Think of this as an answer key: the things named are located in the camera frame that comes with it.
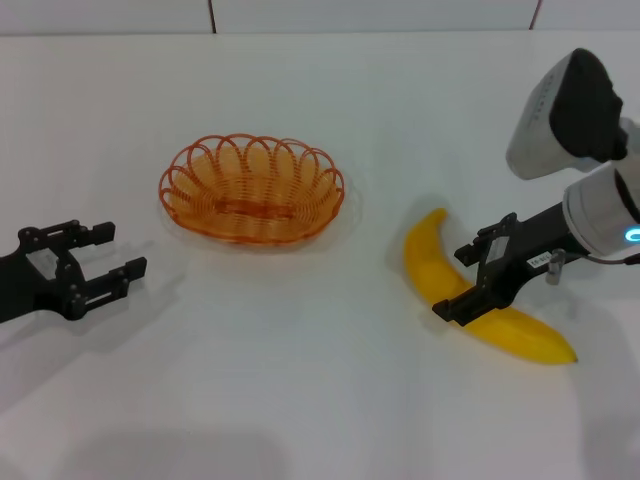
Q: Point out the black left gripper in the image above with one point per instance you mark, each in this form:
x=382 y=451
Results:
x=30 y=290

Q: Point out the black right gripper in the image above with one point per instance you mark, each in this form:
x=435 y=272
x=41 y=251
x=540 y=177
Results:
x=540 y=235

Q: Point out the yellow banana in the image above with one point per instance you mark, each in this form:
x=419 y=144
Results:
x=430 y=260

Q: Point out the orange woven plastic basket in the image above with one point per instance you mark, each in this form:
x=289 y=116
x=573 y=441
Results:
x=250 y=210

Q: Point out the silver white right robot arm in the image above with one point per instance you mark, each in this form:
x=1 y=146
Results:
x=595 y=210

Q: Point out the silver plug on right gripper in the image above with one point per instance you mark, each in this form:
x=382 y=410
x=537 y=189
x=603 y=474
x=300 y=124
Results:
x=554 y=267

